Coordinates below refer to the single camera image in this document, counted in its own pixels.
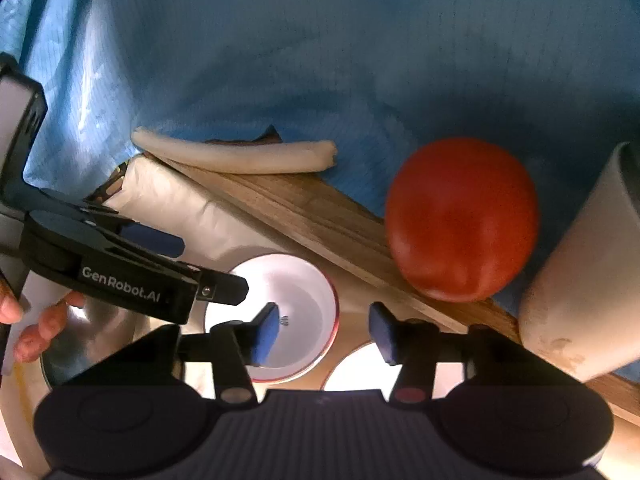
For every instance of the person's left hand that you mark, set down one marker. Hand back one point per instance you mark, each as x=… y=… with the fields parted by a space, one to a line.
x=50 y=327

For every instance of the white rolled stick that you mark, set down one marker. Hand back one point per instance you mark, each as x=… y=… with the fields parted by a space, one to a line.
x=235 y=157

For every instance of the small white bowl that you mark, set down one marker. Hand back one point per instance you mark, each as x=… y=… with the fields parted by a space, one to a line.
x=305 y=300
x=352 y=370

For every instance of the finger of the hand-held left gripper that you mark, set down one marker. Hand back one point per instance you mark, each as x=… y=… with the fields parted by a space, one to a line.
x=222 y=287
x=155 y=242

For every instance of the white thermos cup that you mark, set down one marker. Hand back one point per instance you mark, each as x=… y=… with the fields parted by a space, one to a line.
x=585 y=285

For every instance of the wooden cutting board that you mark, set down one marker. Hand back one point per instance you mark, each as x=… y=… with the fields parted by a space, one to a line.
x=310 y=220

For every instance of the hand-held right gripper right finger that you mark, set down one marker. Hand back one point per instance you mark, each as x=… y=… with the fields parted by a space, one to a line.
x=382 y=332

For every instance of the cream table cover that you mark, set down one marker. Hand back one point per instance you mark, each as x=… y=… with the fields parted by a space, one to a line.
x=165 y=200

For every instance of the deep steel bowl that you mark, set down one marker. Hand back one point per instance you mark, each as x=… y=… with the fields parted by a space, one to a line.
x=100 y=342

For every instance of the red tomato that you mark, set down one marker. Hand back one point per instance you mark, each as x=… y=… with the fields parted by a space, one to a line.
x=460 y=220

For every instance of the blue garment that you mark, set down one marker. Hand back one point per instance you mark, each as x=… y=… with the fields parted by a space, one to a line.
x=300 y=60

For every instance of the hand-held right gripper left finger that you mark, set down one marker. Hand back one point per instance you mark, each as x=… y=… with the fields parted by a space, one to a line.
x=265 y=335

